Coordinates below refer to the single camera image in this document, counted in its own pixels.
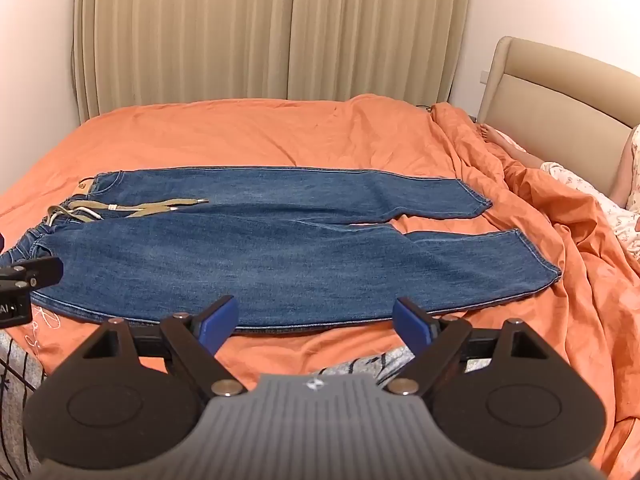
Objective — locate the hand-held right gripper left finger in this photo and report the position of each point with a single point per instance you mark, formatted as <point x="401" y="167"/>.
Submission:
<point x="221" y="318"/>

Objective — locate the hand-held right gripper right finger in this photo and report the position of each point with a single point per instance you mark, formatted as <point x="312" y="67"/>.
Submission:
<point x="409" y="321"/>

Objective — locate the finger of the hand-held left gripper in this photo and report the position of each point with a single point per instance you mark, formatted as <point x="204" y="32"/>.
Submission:
<point x="37" y="272"/>

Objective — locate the blue denim pants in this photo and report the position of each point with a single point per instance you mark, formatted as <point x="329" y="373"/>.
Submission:
<point x="280" y="260"/>

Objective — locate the orange duvet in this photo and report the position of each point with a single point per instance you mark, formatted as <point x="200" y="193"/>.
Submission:
<point x="300" y="130"/>

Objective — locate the beige padded headboard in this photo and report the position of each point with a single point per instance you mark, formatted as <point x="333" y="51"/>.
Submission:
<point x="555" y="100"/>

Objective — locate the beige pleated curtain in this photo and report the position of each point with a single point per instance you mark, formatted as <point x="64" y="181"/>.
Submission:
<point x="270" y="35"/>

